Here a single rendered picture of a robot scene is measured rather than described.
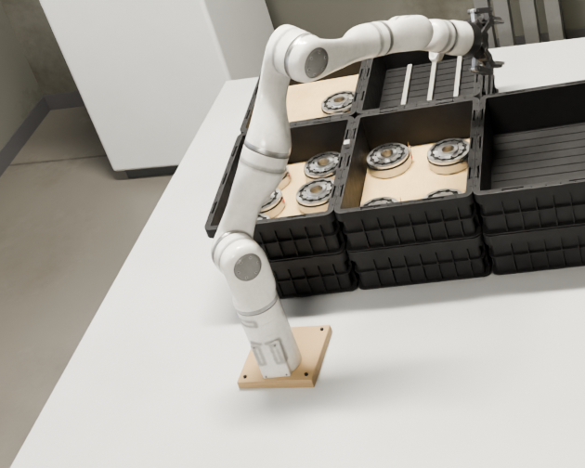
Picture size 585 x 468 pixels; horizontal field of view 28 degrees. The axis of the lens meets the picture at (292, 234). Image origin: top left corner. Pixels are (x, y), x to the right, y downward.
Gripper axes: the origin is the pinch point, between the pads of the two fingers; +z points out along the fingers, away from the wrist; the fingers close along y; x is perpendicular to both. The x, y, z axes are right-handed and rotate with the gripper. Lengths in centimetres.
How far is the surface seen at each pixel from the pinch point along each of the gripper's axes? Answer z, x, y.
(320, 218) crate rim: -39, 19, -38
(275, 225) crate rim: -44, 28, -39
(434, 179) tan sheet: -8.0, 13.1, -30.2
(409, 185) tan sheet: -11.5, 17.7, -31.4
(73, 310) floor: 10, 194, -73
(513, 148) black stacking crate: 6.6, 1.7, -23.4
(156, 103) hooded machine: 55, 202, 2
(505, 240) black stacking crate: -13.8, -10.8, -43.6
